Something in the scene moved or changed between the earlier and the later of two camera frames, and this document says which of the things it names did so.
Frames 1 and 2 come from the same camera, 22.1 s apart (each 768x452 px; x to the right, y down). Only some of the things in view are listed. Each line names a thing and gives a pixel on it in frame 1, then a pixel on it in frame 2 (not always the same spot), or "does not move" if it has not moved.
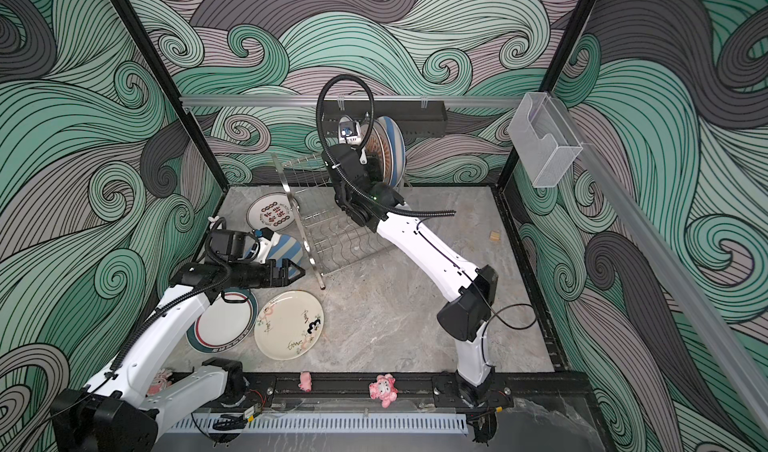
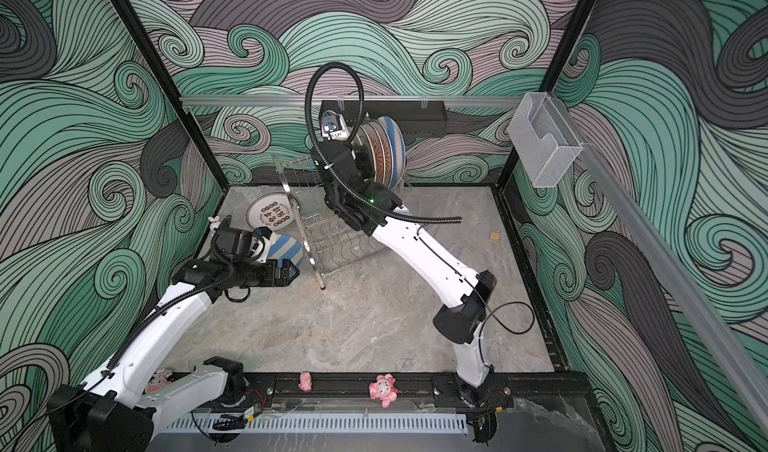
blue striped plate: [288, 247] does not move
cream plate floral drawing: [288, 325] → [363, 140]
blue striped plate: [397, 147] does not move
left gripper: [271, 278] does not move
